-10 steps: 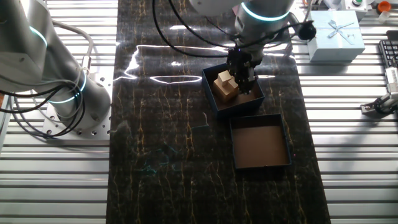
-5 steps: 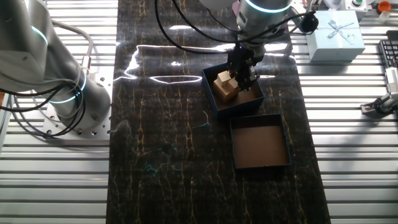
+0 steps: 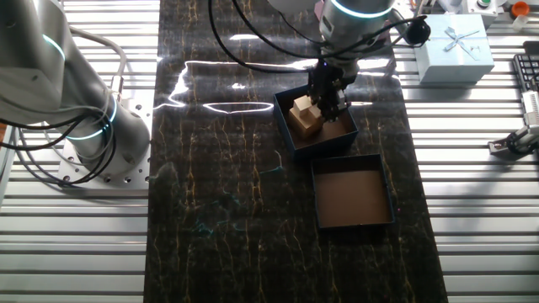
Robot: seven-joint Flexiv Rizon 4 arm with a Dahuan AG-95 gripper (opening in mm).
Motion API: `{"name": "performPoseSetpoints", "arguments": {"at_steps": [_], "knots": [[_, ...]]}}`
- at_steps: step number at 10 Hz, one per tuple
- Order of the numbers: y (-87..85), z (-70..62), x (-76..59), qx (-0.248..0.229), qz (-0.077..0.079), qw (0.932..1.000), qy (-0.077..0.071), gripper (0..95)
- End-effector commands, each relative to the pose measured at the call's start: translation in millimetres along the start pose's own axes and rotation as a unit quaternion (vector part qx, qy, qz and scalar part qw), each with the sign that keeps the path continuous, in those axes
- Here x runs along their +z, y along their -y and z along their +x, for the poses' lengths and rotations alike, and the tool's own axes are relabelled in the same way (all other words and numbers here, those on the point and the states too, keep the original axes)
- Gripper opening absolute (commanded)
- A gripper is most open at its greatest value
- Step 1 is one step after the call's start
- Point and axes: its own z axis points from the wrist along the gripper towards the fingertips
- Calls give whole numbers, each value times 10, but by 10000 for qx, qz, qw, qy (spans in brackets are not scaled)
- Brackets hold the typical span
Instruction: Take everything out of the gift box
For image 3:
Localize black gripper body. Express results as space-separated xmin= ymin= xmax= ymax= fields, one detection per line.
xmin=307 ymin=61 xmax=359 ymax=100

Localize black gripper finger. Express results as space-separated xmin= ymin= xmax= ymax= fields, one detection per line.
xmin=309 ymin=86 xmax=324 ymax=111
xmin=323 ymin=90 xmax=351 ymax=123

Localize large wooden block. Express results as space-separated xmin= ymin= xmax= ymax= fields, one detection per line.
xmin=287 ymin=107 xmax=326 ymax=139

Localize dark blue gift box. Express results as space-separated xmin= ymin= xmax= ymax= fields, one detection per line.
xmin=272 ymin=83 xmax=360 ymax=163

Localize dark blue gift box lid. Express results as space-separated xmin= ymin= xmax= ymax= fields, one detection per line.
xmin=310 ymin=153 xmax=397 ymax=231

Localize light blue ribboned gift box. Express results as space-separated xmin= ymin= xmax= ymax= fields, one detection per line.
xmin=414 ymin=13 xmax=496 ymax=84

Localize gray box with green button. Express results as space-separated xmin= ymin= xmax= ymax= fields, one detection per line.
xmin=462 ymin=0 xmax=510 ymax=18

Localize black marbled table mat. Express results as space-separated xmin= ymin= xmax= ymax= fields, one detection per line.
xmin=142 ymin=0 xmax=450 ymax=303

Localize black keyboard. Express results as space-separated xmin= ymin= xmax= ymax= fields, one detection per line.
xmin=512 ymin=53 xmax=539 ymax=92

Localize orange capped bottle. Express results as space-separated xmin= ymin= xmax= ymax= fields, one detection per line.
xmin=510 ymin=1 xmax=531 ymax=33

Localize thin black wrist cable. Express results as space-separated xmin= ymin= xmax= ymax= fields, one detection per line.
xmin=230 ymin=0 xmax=429 ymax=60

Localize black round wrist camera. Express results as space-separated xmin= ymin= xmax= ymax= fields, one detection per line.
xmin=403 ymin=15 xmax=432 ymax=46

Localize thick black gripper cable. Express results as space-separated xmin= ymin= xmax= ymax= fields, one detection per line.
xmin=207 ymin=0 xmax=317 ymax=75

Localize metal camera mounting bracket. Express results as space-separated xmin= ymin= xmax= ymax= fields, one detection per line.
xmin=488 ymin=125 xmax=539 ymax=159

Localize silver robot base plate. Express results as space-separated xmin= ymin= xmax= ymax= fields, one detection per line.
xmin=56 ymin=90 xmax=153 ymax=189

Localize silver depth camera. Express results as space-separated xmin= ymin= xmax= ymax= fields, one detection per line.
xmin=520 ymin=90 xmax=539 ymax=127

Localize gray robot base cable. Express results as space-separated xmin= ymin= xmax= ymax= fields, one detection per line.
xmin=69 ymin=26 xmax=128 ymax=104

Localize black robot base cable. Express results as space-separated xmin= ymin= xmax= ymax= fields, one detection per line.
xmin=0 ymin=109 xmax=118 ymax=189

